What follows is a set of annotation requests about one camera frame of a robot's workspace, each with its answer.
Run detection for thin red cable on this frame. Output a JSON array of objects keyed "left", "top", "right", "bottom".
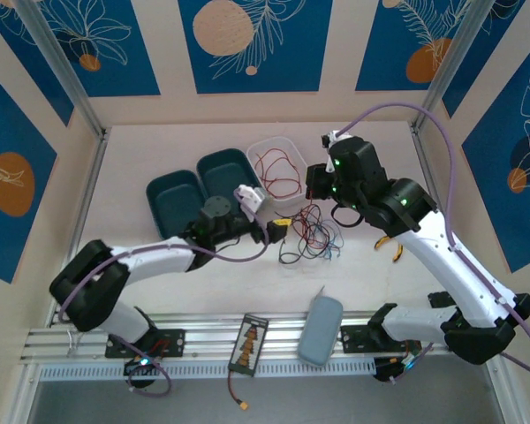
[
  {"left": 253, "top": 148, "right": 305, "bottom": 199},
  {"left": 290, "top": 201, "right": 324, "bottom": 249}
]

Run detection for thin black cable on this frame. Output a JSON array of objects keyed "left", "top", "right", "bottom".
[
  {"left": 278, "top": 211, "right": 323, "bottom": 266},
  {"left": 291, "top": 206, "right": 337, "bottom": 262}
]

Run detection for thin blue cable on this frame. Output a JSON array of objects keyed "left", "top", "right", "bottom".
[
  {"left": 311, "top": 219, "right": 345, "bottom": 261},
  {"left": 308, "top": 224, "right": 337, "bottom": 261}
]

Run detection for teal plastic bin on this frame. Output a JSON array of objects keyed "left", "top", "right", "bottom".
[
  {"left": 196, "top": 148, "right": 266, "bottom": 214},
  {"left": 145, "top": 169, "right": 208, "bottom": 240}
]

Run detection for white plastic bin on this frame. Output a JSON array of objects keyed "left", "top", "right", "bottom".
[{"left": 246, "top": 135, "right": 314, "bottom": 208}]

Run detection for grey blue zipper case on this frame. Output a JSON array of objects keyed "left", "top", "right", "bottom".
[{"left": 296, "top": 285, "right": 345, "bottom": 367}]

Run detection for black board orange connectors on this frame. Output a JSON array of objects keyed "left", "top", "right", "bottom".
[{"left": 228, "top": 314, "right": 269, "bottom": 378}]

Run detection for small black controller board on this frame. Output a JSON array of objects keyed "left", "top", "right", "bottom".
[
  {"left": 373, "top": 352, "right": 428, "bottom": 384},
  {"left": 122, "top": 356, "right": 155, "bottom": 377}
]

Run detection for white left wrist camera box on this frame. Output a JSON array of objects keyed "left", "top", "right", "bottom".
[{"left": 232, "top": 183, "right": 274, "bottom": 216}]

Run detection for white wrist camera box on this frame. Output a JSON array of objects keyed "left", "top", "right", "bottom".
[
  {"left": 320, "top": 129, "right": 352, "bottom": 150},
  {"left": 232, "top": 183, "right": 274, "bottom": 216}
]

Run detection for purple camera cable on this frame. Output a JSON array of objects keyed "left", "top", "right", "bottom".
[
  {"left": 330, "top": 102, "right": 530, "bottom": 385},
  {"left": 57, "top": 187, "right": 273, "bottom": 398}
]

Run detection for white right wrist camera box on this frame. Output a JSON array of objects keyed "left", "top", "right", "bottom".
[{"left": 320, "top": 129, "right": 352, "bottom": 150}]

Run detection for aluminium side rail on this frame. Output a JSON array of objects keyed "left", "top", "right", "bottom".
[
  {"left": 64, "top": 132, "right": 111, "bottom": 266},
  {"left": 411, "top": 125, "right": 467, "bottom": 284}
]

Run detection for aluminium front rail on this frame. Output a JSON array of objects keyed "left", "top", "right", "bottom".
[{"left": 19, "top": 311, "right": 454, "bottom": 364}]

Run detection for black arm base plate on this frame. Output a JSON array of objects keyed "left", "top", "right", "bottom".
[
  {"left": 104, "top": 329, "right": 186, "bottom": 360},
  {"left": 340, "top": 324, "right": 425, "bottom": 355}
]

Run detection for blue floral wall panel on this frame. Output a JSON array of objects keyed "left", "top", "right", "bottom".
[
  {"left": 43, "top": 0, "right": 162, "bottom": 98},
  {"left": 355, "top": 0, "right": 472, "bottom": 93},
  {"left": 0, "top": 0, "right": 75, "bottom": 128},
  {"left": 461, "top": 37, "right": 530, "bottom": 275},
  {"left": 178, "top": 0, "right": 335, "bottom": 95},
  {"left": 441, "top": 0, "right": 530, "bottom": 119},
  {"left": 0, "top": 61, "right": 58, "bottom": 284}
]

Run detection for red base power wire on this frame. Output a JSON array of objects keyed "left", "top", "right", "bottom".
[{"left": 151, "top": 338, "right": 172, "bottom": 360}]

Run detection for aluminium frame post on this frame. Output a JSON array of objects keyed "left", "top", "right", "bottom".
[
  {"left": 15, "top": 0, "right": 110, "bottom": 141},
  {"left": 409, "top": 0, "right": 498, "bottom": 133}
]

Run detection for white slotted cable duct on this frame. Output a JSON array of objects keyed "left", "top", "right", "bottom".
[{"left": 38, "top": 358, "right": 376, "bottom": 382}]

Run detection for red black wire yellow plug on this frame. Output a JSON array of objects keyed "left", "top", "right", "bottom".
[{"left": 227, "top": 374, "right": 251, "bottom": 412}]

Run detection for thin white cord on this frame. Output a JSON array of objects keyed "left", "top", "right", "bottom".
[{"left": 64, "top": 329, "right": 88, "bottom": 357}]

